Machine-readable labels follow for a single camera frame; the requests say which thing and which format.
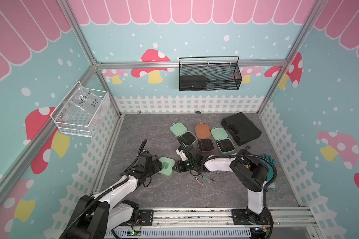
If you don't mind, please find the green case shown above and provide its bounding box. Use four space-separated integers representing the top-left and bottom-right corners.
170 122 197 146
158 157 176 177
210 127 236 154

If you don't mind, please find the brown case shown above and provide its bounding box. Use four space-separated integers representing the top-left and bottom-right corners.
195 122 214 153

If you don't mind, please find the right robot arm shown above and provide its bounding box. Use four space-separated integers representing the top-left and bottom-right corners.
173 148 277 226

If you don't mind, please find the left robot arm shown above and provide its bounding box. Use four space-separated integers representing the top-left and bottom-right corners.
60 150 163 239

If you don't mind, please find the black plastic tool case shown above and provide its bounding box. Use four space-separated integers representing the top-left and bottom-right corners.
221 112 262 146

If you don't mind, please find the green work glove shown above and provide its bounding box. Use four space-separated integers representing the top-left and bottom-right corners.
260 153 278 191

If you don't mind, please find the black box in basket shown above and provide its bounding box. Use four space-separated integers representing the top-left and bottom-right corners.
179 75 207 91

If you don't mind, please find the clear plastic bag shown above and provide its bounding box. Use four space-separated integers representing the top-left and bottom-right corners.
62 83 111 136

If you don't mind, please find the white wire wall basket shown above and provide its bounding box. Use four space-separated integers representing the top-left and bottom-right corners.
50 81 109 138

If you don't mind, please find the black wire wall basket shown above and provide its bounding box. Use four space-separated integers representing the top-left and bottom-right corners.
178 56 242 91

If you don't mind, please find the front aluminium rail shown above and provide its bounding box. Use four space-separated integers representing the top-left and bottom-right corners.
68 207 318 229

